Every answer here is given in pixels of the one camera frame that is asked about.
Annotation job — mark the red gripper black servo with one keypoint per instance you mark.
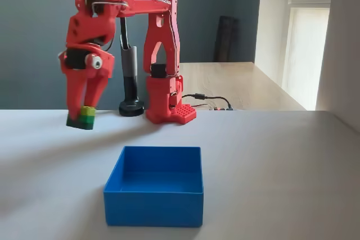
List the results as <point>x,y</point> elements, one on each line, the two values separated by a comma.
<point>99,71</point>

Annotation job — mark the green toy brick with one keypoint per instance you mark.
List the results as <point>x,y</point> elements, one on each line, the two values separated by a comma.
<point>87,119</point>

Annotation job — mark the red robot arm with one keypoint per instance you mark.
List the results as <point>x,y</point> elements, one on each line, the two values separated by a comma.
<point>157,6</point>

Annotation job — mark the blue box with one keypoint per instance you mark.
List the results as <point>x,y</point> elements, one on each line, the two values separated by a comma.
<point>157,198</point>

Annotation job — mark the black gooseneck stand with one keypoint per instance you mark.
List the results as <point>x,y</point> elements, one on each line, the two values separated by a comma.
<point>130,82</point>

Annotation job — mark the small controller board red light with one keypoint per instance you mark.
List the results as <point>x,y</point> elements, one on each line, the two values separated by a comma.
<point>222,108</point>

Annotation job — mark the dark wooden plank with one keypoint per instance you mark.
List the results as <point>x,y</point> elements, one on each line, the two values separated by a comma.
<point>225,39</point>

